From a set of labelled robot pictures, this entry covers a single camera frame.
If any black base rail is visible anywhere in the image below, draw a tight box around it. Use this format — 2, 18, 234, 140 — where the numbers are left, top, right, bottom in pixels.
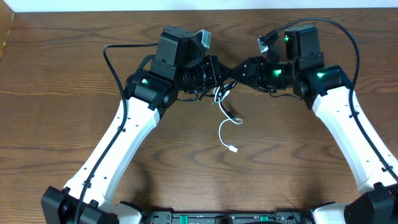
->
139, 209, 315, 224

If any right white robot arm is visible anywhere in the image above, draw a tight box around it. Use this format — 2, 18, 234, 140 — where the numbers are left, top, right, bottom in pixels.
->
231, 25, 397, 223

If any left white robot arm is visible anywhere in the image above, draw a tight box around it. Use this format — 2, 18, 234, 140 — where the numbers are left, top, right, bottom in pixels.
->
41, 26, 226, 223

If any black USB cable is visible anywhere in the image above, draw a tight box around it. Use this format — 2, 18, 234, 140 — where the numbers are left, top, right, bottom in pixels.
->
198, 79, 243, 124

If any white USB cable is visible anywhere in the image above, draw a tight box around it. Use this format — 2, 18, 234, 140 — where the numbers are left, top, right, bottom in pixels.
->
212, 86, 244, 154

